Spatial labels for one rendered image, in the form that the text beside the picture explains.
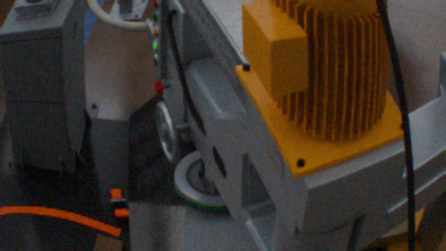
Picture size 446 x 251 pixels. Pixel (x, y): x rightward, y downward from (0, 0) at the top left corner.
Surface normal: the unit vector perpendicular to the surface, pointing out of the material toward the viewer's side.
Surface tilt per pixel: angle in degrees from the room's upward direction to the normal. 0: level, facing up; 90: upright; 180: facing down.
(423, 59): 0
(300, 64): 90
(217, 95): 4
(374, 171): 90
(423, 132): 0
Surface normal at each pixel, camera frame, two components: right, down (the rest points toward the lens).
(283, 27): 0.00, -0.73
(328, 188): 0.34, 0.65
